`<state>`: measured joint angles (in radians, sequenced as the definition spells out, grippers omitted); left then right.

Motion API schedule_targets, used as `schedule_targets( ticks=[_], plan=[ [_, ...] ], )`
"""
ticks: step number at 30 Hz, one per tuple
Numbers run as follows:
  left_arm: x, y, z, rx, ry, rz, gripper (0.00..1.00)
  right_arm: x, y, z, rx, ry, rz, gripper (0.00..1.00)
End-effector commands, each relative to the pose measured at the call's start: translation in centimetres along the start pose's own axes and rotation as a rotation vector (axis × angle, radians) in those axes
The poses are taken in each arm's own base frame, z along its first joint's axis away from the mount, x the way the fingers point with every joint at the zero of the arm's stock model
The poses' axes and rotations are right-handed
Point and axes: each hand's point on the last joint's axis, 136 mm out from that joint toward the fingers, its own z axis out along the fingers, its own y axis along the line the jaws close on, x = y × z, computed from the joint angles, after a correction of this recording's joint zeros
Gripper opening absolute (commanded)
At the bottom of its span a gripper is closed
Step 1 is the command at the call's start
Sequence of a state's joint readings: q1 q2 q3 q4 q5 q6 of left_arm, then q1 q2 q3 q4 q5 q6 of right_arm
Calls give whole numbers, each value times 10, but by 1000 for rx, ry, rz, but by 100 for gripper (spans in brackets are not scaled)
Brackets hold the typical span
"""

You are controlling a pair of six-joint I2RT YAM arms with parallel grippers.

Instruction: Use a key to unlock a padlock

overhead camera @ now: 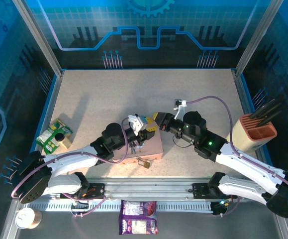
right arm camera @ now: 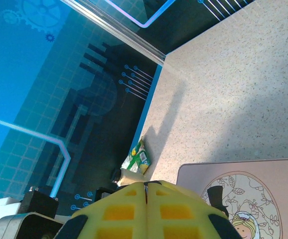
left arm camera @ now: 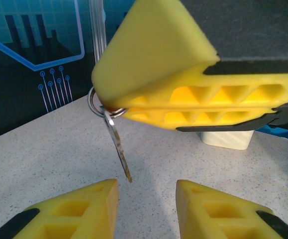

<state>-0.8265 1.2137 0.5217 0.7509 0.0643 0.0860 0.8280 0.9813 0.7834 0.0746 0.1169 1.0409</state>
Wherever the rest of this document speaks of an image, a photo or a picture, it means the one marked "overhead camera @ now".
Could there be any black-capped beige bottle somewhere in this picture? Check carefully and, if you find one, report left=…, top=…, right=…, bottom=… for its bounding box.
left=54, top=133, right=73, bottom=150

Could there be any beige orange knife block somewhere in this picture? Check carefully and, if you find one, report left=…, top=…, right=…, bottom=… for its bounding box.
left=229, top=114, right=278, bottom=153

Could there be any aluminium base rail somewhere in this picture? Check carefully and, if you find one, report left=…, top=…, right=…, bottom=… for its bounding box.
left=24, top=177, right=241, bottom=215

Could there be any white slotted cable duct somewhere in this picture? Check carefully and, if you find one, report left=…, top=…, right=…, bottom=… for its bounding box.
left=30, top=201, right=214, bottom=213

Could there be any green snack bag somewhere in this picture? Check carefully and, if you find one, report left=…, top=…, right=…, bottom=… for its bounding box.
left=35, top=119, right=74, bottom=154

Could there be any purple snack bag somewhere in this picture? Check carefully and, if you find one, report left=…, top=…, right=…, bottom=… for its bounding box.
left=118, top=200, right=159, bottom=236

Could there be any black knife handle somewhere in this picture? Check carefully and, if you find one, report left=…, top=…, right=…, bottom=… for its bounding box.
left=255, top=111, right=284, bottom=127
left=248, top=99, right=276, bottom=119
left=253, top=102, right=283, bottom=120

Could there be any aluminium frame post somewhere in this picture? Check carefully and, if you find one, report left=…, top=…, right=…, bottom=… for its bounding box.
left=234, top=0, right=285, bottom=75
left=11, top=0, right=65, bottom=77

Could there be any pink tin box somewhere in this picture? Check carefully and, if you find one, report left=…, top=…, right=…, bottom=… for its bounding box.
left=113, top=121, right=164, bottom=165

